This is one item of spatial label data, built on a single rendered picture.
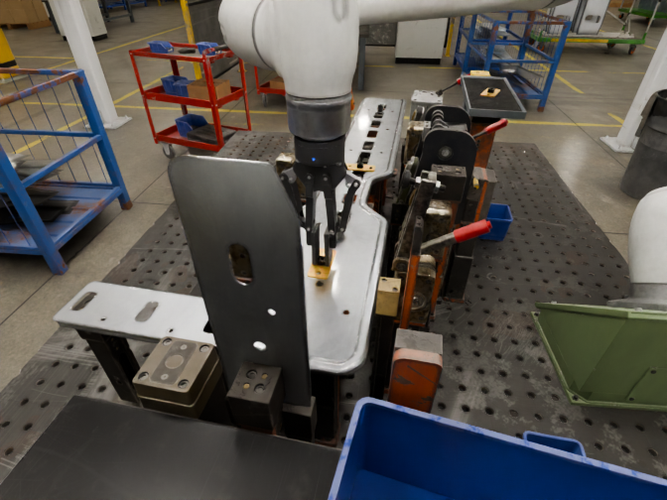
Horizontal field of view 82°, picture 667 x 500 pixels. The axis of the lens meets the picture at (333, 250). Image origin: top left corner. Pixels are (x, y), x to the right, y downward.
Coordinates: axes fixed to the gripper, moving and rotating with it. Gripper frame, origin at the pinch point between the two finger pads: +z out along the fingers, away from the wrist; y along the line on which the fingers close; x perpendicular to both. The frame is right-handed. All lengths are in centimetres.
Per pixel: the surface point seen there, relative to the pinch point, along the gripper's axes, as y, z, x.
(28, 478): 22.1, 3.6, 42.2
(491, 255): -43, 36, -54
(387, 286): -12.3, 0.1, 8.4
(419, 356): -16.1, -13.1, 31.7
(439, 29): -36, 48, -704
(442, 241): -20.0, -4.2, 0.7
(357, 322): -8.3, 6.6, 10.8
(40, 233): 176, 76, -83
